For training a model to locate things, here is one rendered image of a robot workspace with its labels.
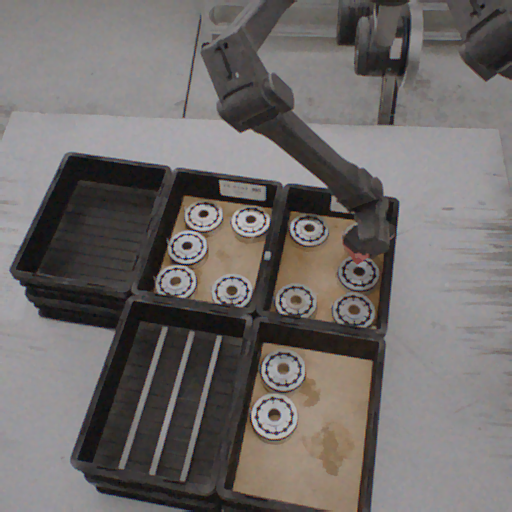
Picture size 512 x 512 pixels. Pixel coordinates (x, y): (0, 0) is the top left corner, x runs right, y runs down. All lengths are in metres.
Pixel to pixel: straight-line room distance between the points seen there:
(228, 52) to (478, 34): 0.38
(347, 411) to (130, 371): 0.51
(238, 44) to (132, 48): 2.59
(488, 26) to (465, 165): 1.06
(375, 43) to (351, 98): 1.62
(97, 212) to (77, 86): 1.72
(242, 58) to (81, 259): 0.86
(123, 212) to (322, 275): 0.57
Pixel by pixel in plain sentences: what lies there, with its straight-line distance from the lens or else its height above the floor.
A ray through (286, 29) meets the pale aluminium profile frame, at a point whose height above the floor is 0.14.
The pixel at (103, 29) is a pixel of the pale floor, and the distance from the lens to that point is 3.77.
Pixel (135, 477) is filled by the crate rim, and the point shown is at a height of 0.93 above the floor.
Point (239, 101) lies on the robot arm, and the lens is 1.04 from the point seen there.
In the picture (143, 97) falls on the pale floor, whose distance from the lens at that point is 3.32.
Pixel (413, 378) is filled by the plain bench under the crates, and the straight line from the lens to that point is 1.67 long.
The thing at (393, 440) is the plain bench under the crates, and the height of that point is 0.70.
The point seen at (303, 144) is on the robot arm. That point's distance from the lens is 1.13.
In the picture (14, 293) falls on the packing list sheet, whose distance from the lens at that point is 1.88.
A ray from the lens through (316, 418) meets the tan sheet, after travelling 1.46.
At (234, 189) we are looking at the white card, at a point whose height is 0.89.
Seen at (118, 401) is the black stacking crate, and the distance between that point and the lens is 1.51.
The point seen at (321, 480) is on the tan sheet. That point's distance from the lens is 1.43.
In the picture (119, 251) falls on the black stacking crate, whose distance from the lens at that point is 1.71.
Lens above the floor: 2.21
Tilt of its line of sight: 57 degrees down
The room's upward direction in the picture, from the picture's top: 2 degrees counter-clockwise
